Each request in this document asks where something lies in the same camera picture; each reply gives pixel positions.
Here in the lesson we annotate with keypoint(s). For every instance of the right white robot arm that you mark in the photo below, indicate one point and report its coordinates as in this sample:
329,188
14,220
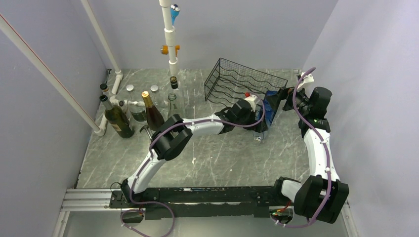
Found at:
322,195

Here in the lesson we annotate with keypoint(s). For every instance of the dark gold-foil wine bottle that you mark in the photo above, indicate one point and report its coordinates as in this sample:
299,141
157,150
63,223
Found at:
154,118

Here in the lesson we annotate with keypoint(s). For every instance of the blue square glass bottle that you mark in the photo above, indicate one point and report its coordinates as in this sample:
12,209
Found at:
266,114

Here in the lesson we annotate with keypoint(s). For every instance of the blue pipe clip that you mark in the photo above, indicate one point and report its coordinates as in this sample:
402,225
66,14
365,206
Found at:
174,10

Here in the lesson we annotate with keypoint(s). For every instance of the clear bottle dark label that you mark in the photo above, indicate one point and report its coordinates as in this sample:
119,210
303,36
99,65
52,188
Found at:
159,101

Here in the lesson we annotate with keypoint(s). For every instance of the black wire wine rack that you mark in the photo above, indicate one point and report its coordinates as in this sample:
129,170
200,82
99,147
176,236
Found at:
229,81

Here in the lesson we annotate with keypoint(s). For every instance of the clear bottle silver cap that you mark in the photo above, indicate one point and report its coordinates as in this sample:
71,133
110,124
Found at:
136,104

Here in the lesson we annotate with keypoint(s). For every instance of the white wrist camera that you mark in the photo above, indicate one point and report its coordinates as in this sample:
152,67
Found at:
253,100
308,79

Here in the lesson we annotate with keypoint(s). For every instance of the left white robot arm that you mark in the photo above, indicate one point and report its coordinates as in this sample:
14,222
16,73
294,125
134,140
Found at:
171,138

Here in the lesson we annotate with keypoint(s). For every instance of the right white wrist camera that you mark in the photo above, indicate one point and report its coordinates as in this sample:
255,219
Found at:
308,79

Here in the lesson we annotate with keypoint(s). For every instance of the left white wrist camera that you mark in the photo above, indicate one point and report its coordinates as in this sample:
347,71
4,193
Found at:
253,100

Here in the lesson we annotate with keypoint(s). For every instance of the clear slim bottle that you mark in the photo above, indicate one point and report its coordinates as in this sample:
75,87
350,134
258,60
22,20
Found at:
175,105

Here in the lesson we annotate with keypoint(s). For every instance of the white PVC pipe frame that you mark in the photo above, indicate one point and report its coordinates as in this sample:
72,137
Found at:
99,129

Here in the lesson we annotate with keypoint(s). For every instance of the black handled metal tool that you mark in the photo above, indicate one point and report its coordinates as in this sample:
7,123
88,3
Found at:
146,129

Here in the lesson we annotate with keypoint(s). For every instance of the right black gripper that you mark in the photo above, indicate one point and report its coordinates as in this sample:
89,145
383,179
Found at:
275,99

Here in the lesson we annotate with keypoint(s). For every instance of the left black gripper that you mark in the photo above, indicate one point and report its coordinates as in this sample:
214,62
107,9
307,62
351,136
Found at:
258,128

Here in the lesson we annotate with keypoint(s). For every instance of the clear square bottle black cap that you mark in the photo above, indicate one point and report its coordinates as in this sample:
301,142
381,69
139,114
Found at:
177,89

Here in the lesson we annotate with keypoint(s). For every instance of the dark green wine bottle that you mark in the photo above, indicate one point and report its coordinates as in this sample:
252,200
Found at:
117,118

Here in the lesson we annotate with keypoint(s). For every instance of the aluminium frame rail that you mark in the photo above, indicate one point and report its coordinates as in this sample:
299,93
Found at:
225,160

